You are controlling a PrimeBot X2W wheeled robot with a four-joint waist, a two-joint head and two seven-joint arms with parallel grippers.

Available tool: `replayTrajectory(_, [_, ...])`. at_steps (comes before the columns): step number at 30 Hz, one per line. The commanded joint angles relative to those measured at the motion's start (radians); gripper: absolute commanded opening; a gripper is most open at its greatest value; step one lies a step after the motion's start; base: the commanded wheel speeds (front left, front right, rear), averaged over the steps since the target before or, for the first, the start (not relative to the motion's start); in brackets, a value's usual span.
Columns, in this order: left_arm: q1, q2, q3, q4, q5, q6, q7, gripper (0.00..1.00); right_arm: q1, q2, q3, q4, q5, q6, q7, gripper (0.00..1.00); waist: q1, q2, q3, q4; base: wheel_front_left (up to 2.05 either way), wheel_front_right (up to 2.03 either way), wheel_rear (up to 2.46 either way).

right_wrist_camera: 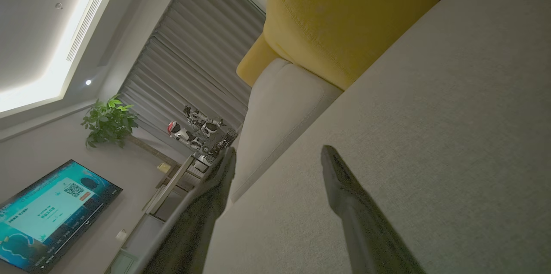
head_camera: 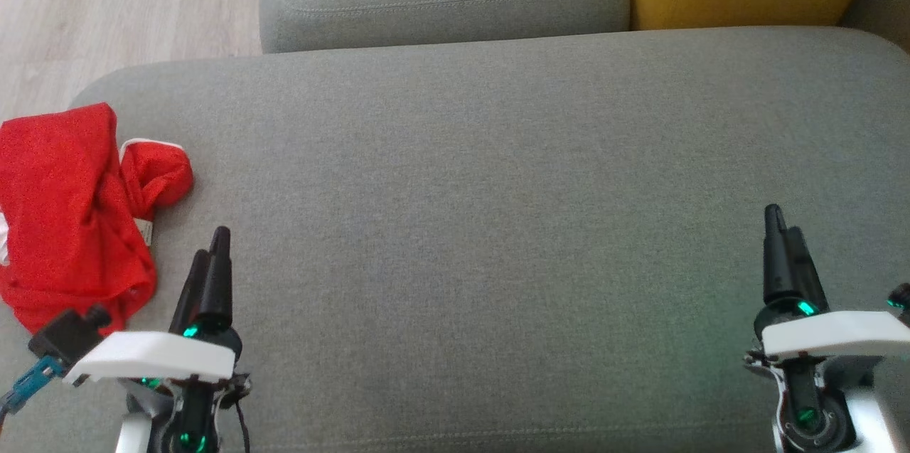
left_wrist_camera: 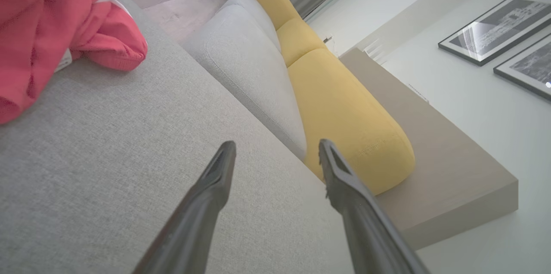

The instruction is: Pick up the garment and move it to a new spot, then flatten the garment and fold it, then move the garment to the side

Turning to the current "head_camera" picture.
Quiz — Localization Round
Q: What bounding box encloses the left camera cable blue connector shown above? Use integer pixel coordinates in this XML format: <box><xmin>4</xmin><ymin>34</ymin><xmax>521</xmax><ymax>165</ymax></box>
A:
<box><xmin>0</xmin><ymin>356</ymin><xmax>66</xmax><ymax>417</ymax></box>

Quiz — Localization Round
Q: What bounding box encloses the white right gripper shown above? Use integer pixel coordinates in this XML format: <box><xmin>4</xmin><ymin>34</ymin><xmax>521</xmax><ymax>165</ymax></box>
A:
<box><xmin>744</xmin><ymin>203</ymin><xmax>910</xmax><ymax>369</ymax></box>

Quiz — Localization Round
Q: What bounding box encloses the large grey sofa seat cushion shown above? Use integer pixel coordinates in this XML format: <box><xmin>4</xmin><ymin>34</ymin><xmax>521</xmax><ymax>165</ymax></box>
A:
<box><xmin>0</xmin><ymin>25</ymin><xmax>910</xmax><ymax>453</ymax></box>

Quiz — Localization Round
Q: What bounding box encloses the red white basketball jersey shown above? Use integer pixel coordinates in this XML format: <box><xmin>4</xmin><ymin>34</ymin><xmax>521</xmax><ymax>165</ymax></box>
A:
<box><xmin>0</xmin><ymin>103</ymin><xmax>159</xmax><ymax>336</ymax></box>

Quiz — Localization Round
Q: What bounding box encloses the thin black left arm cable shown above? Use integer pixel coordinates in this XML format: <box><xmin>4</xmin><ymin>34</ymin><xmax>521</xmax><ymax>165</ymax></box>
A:
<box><xmin>231</xmin><ymin>378</ymin><xmax>251</xmax><ymax>453</ymax></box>

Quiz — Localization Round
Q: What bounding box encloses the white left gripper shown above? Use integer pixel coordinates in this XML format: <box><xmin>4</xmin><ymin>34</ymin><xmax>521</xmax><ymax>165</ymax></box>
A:
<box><xmin>63</xmin><ymin>226</ymin><xmax>251</xmax><ymax>400</ymax></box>

